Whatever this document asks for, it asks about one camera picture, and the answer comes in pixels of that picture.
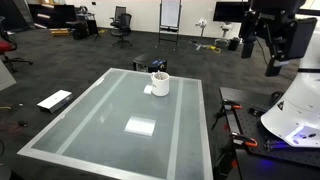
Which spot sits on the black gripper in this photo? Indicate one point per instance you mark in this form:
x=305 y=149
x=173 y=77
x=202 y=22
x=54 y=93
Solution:
x=273 y=8

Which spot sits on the green white marker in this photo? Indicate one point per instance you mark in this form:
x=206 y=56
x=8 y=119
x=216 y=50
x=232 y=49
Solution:
x=158 y=75

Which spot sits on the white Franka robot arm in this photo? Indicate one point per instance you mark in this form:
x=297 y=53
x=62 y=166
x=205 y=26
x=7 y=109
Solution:
x=300 y=110

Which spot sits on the white floral mug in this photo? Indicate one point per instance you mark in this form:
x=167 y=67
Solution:
x=160 y=87

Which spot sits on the black bin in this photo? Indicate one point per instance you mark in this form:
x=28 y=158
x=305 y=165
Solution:
x=234 y=44

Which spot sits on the black knob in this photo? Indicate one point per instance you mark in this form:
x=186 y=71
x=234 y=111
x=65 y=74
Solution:
x=276 y=97

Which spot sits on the black monitor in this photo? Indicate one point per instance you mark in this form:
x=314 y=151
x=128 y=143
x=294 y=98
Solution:
x=230 y=11

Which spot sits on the white floor stand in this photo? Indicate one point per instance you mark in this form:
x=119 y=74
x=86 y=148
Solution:
x=201 y=25

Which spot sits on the whiteboard easel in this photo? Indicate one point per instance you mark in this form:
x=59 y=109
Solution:
x=170 y=15

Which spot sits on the black office chair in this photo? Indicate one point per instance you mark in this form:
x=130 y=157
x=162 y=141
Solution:
x=122 y=28
x=118 y=11

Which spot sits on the black cart desk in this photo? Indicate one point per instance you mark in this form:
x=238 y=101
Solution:
x=81 y=26

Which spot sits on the yellow wooden pallet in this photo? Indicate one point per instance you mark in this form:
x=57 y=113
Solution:
x=60 y=32

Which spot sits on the black shelf cabinet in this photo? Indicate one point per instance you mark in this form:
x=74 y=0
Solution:
x=56 y=15

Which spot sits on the white flat box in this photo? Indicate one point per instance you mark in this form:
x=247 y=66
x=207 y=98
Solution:
x=55 y=101

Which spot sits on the red office chair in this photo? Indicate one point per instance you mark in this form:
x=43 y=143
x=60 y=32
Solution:
x=5 y=46

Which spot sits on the grey panel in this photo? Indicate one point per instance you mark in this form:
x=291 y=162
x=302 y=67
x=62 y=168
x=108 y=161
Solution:
x=5 y=78

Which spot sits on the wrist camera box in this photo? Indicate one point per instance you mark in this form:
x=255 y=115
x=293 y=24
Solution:
x=301 y=38

